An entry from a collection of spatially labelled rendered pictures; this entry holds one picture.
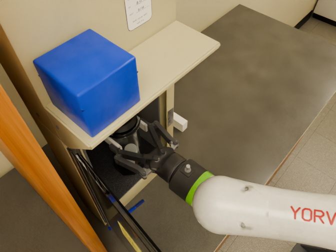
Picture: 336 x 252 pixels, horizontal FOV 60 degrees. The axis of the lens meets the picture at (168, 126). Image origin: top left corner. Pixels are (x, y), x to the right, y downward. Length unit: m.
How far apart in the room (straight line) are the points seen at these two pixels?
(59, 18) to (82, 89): 0.12
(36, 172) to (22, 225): 0.64
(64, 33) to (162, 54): 0.18
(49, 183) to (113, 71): 0.19
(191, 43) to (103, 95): 0.24
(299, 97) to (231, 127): 0.35
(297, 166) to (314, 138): 0.31
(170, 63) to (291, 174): 1.84
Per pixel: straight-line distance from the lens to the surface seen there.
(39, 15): 0.43
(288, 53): 1.57
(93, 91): 0.38
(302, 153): 2.40
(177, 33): 0.60
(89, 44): 0.44
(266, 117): 1.24
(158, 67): 0.52
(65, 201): 0.53
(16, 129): 0.37
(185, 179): 0.69
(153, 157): 0.74
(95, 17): 0.48
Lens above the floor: 1.86
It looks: 53 degrees down
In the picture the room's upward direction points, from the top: straight up
